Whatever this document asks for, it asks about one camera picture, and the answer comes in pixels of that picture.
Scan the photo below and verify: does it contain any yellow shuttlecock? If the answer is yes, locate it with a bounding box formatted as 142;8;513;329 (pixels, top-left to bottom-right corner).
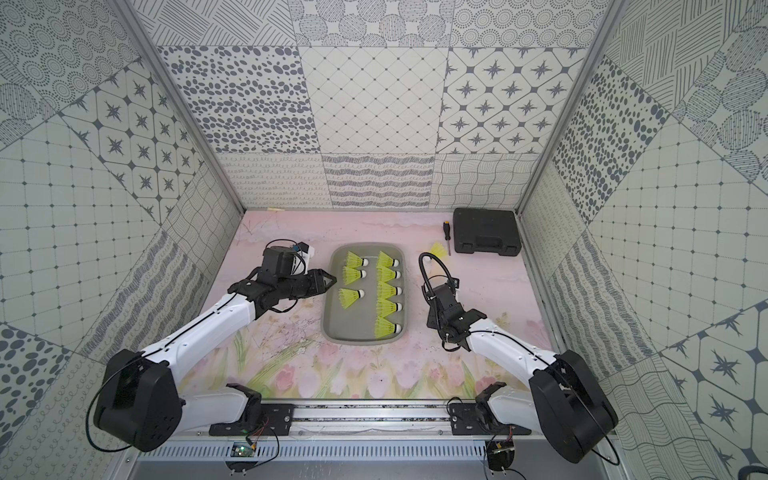
376;299;402;318
374;317;402;339
429;242;449;260
377;251;400;269
338;288;365;309
377;267;400;283
345;251;369;269
342;266;367;285
377;282;402;300

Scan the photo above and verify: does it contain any grey plastic storage box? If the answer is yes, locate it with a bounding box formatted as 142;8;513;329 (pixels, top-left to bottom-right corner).
321;243;407;346

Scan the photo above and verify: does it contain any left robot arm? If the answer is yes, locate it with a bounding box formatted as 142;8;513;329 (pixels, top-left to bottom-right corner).
85;268;337;452

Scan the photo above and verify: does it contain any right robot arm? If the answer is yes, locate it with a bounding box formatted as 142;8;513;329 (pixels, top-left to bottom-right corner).
422;281;619;463

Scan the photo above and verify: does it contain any black plastic tool case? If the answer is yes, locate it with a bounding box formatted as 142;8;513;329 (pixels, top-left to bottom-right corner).
452;208;522;257

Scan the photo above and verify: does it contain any black round connector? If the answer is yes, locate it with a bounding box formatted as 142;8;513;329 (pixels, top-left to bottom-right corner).
485;440;516;472

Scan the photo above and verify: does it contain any green circuit board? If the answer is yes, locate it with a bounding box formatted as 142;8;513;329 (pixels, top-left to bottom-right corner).
230;442;255;458

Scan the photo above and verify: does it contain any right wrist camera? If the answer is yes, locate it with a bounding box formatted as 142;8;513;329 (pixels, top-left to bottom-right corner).
418;251;459;299

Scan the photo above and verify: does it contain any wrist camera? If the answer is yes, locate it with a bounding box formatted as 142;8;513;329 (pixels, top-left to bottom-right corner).
418;251;459;299
261;239;314;277

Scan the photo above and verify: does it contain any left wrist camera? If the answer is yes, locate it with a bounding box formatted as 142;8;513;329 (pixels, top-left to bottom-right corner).
261;239;314;277

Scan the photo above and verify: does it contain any black handled screwdriver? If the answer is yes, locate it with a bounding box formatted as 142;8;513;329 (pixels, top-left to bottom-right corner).
442;221;452;256

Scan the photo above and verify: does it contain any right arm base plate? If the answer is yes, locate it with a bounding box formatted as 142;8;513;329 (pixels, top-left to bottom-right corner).
446;401;532;437

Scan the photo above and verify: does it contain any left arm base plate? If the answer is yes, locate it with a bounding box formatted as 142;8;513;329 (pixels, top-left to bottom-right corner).
208;403;296;437

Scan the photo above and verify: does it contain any aluminium mounting rail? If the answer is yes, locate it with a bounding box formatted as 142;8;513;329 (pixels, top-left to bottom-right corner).
122;398;616;442

